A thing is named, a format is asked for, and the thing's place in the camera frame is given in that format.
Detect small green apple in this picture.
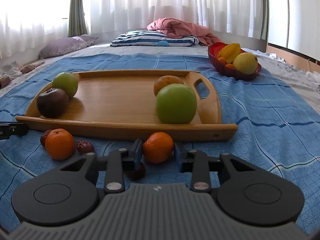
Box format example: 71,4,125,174
52,72,78,99

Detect white sheer curtain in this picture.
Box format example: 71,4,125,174
1,0,268,59

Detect crumpled clothes left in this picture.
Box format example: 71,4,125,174
0,61,44,89

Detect purple pillow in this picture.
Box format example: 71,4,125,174
39,35,98,59

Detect red glass fruit bowl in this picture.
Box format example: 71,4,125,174
208,42,262,81

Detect wooden serving tray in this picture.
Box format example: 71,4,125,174
16,69,238,141

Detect yellow starfruit in bowl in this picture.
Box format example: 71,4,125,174
216,43,241,63

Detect blue striped pillow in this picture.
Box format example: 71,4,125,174
110,30,199,47

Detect white crumpled cloth right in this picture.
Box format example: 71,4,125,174
245,46,319,95

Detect red jujube date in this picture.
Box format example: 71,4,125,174
76,140,94,155
40,129,52,147
125,162,146,181

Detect large orange fruit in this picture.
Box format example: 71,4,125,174
153,75,183,96

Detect yellow pear in bowl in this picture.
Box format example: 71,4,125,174
233,52,258,75

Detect small oranges in bowl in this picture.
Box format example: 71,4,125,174
217,57,235,69

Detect blue checked bed cover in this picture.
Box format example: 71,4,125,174
1,54,319,233

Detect small mandarin orange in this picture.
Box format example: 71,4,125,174
143,132,174,164
44,128,75,160

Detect dark purple persimmon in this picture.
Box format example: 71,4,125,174
36,88,68,119

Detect pink crumpled blanket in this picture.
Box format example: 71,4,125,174
147,17,222,46

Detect green curtain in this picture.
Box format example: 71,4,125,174
68,0,87,37

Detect large green apple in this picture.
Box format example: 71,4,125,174
156,83,197,124

